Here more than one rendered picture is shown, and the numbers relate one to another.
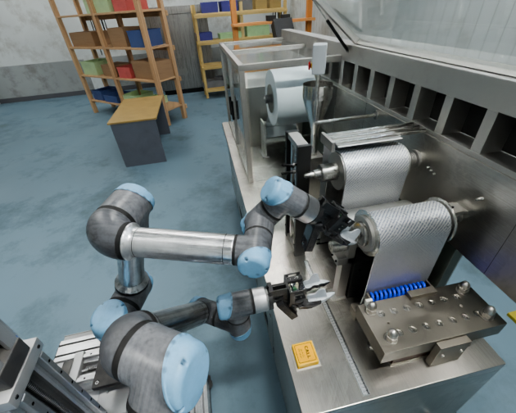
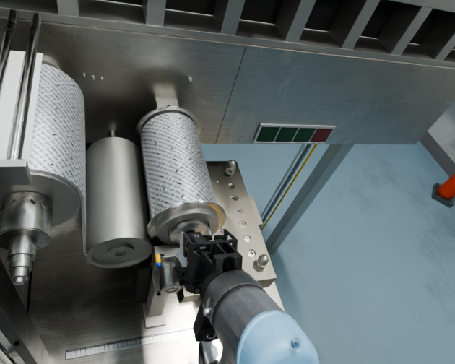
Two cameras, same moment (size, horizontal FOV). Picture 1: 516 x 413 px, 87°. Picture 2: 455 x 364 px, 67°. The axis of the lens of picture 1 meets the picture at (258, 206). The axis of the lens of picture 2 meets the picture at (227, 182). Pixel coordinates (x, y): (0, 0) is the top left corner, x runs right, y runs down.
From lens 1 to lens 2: 0.72 m
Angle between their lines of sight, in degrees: 76
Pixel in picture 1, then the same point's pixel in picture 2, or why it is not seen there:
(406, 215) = (193, 159)
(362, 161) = (66, 145)
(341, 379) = not seen: hidden behind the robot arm
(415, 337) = (256, 240)
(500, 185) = (206, 54)
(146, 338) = not seen: outside the picture
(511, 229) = (230, 91)
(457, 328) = (243, 199)
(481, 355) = not seen: hidden behind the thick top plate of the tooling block
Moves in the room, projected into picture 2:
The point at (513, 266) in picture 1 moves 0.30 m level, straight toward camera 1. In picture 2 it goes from (240, 119) to (323, 198)
